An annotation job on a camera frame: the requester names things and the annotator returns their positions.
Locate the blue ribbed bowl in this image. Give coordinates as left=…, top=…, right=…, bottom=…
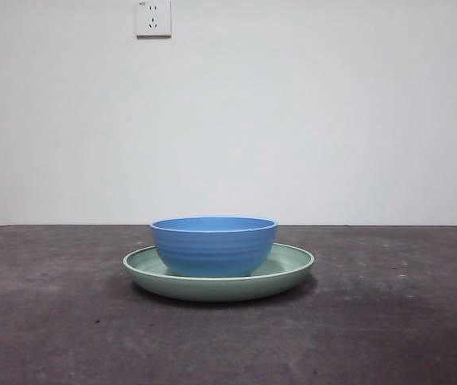
left=149, top=217, right=280, bottom=278

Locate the green round plate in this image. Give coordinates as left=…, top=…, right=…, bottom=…
left=122, top=242, right=316, bottom=302

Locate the white wall socket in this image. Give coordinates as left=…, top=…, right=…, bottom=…
left=135, top=0, right=172, bottom=39

